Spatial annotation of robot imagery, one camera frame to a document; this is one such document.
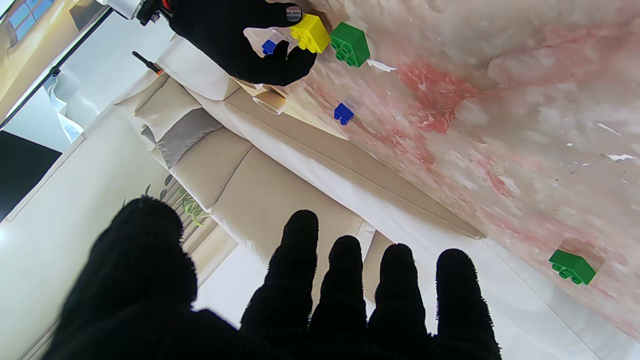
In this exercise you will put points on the black rod with orange tip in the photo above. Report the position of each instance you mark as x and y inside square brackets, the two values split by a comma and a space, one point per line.
[147, 62]

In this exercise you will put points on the yellow toy brick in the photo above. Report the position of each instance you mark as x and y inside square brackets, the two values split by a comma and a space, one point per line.
[310, 32]

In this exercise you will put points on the blue toy brick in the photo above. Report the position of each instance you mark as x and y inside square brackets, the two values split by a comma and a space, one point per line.
[269, 46]
[343, 113]

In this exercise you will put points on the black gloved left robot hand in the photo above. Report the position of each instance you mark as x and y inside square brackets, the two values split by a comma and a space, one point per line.
[140, 300]

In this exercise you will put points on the beige curtain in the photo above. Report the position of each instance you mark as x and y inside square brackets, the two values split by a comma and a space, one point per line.
[215, 240]

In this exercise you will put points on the black screen panel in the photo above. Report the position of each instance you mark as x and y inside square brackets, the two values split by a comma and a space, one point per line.
[22, 170]

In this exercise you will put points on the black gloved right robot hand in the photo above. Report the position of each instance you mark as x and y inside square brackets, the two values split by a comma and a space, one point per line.
[215, 30]

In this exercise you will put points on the wooden coffee table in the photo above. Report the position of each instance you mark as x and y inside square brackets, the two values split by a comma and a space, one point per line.
[310, 112]

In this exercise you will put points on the green toy brick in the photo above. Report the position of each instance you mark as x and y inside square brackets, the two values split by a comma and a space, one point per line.
[572, 266]
[350, 44]

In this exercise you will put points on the beige sofa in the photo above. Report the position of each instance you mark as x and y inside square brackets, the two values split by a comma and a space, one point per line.
[280, 200]

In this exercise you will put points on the white crumpled cloth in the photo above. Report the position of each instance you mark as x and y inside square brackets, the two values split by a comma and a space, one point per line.
[60, 110]

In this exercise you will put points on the tall green branching houseplant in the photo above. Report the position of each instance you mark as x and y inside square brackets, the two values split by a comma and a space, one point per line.
[192, 207]

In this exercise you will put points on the black stand pole with clamp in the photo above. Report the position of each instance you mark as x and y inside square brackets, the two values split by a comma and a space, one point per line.
[55, 71]

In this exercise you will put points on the grey sofa cushion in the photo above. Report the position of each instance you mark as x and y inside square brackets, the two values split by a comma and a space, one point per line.
[185, 135]

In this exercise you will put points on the beige sofa cushion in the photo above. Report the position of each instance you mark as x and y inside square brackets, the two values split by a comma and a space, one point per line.
[160, 100]

